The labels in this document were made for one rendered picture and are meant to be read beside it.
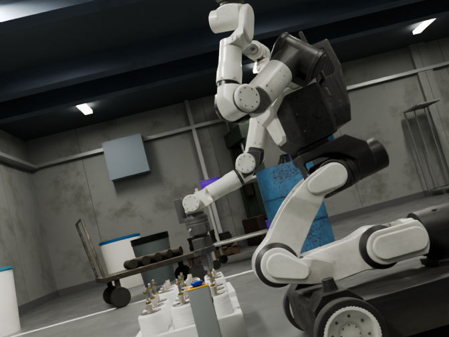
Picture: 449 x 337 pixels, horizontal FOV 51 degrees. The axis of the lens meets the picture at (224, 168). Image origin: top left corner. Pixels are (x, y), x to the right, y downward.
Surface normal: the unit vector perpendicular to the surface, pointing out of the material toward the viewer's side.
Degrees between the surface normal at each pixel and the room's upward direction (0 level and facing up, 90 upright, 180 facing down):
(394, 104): 90
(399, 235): 90
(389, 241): 90
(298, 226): 90
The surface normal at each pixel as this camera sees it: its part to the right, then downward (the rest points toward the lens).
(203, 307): 0.03, -0.12
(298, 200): -0.10, 0.28
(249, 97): 0.45, -0.17
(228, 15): -0.42, 0.14
